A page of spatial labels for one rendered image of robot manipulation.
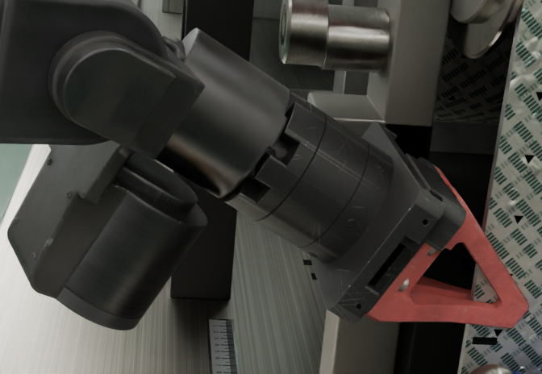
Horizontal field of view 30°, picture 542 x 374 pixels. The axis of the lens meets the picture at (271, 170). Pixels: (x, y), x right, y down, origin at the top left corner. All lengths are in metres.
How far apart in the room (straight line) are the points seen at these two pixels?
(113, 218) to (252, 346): 0.37
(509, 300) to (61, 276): 0.21
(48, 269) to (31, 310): 0.39
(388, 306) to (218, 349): 0.33
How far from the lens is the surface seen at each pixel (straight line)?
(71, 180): 0.42
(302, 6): 0.51
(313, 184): 0.42
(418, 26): 0.52
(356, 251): 0.43
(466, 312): 0.48
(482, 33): 0.48
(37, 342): 0.78
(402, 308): 0.46
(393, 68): 0.52
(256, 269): 0.90
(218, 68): 0.42
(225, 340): 0.78
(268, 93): 0.42
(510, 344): 0.51
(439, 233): 0.42
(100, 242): 0.43
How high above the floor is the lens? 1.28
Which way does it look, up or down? 19 degrees down
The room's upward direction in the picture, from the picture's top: 5 degrees clockwise
